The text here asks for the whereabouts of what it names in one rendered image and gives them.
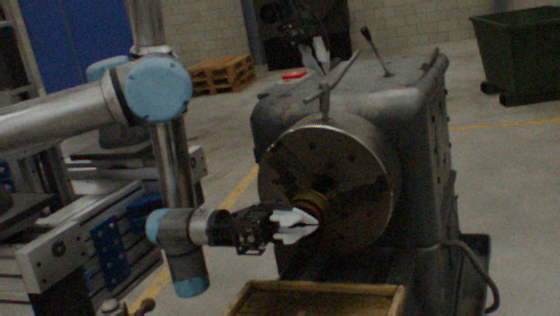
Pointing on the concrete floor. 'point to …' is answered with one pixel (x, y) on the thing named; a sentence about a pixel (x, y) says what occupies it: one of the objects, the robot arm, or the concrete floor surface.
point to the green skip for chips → (520, 54)
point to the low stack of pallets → (222, 74)
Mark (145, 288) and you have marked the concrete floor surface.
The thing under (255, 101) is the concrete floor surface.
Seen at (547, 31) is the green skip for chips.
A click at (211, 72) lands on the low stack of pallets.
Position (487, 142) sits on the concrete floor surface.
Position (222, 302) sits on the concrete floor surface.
